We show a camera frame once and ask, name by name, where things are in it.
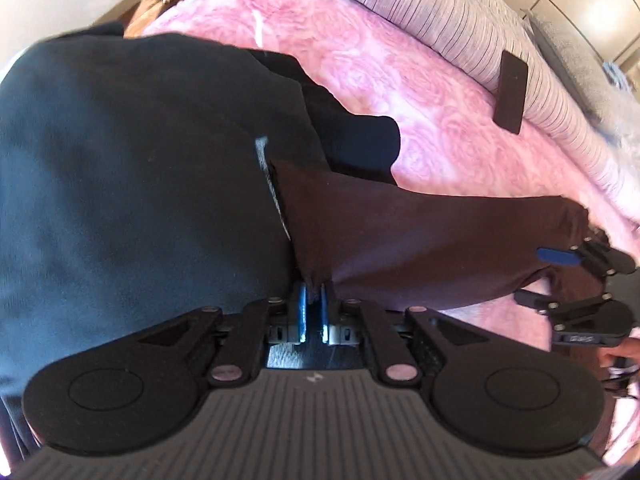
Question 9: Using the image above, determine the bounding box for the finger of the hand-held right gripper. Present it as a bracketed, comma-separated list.
[536, 230, 638, 278]
[514, 287, 616, 319]

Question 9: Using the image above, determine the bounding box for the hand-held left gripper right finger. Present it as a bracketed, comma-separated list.
[320, 282, 501, 388]

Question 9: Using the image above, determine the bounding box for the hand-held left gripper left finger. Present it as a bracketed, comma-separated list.
[135, 280, 311, 388]

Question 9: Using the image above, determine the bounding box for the dark brown garment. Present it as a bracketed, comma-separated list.
[270, 157, 608, 312]

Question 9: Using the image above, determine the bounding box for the person's right hand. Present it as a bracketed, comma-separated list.
[597, 336, 640, 401]

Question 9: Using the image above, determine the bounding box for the white fluffy blanket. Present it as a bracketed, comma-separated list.
[597, 92, 640, 176]

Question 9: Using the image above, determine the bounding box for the black rectangular block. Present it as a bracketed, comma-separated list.
[492, 50, 530, 135]

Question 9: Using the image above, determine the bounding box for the black garment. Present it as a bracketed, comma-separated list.
[245, 47, 402, 187]

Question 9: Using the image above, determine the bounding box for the grey blanket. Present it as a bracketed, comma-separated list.
[522, 10, 631, 116]

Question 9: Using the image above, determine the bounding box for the dark teal garment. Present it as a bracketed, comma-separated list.
[0, 22, 326, 461]

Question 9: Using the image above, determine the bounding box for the pink floral blanket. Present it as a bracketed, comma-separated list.
[142, 0, 640, 466]

